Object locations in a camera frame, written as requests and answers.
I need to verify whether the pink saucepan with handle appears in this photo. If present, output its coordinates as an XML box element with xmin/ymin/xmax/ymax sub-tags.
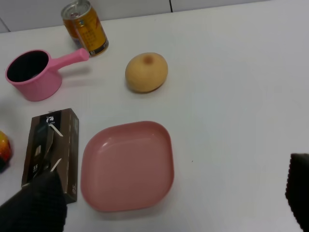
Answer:
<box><xmin>5</xmin><ymin>48</ymin><xmax>89</xmax><ymax>102</ymax></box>

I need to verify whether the brown espresso capsule box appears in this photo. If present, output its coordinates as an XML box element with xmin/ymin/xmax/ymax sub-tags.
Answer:
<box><xmin>21</xmin><ymin>108</ymin><xmax>79</xmax><ymax>203</ymax></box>

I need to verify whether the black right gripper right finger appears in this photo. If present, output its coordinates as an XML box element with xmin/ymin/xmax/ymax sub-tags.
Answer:
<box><xmin>285</xmin><ymin>153</ymin><xmax>309</xmax><ymax>232</ymax></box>

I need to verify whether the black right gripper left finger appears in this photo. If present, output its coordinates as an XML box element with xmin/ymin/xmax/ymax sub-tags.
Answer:
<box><xmin>0</xmin><ymin>172</ymin><xmax>67</xmax><ymax>232</ymax></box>

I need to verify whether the red yellow strawberry ball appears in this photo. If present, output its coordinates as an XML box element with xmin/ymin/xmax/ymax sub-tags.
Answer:
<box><xmin>0</xmin><ymin>131</ymin><xmax>12</xmax><ymax>172</ymax></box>

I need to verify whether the pale peach fruit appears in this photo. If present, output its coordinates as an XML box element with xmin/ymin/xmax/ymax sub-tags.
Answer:
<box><xmin>125</xmin><ymin>52</ymin><xmax>169</xmax><ymax>93</ymax></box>

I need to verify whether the orange drink can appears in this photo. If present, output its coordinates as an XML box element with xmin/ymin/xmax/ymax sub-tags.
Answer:
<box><xmin>61</xmin><ymin>0</ymin><xmax>109</xmax><ymax>57</ymax></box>

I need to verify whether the pink square plate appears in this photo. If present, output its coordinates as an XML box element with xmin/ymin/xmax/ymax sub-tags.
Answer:
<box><xmin>80</xmin><ymin>121</ymin><xmax>174</xmax><ymax>212</ymax></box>

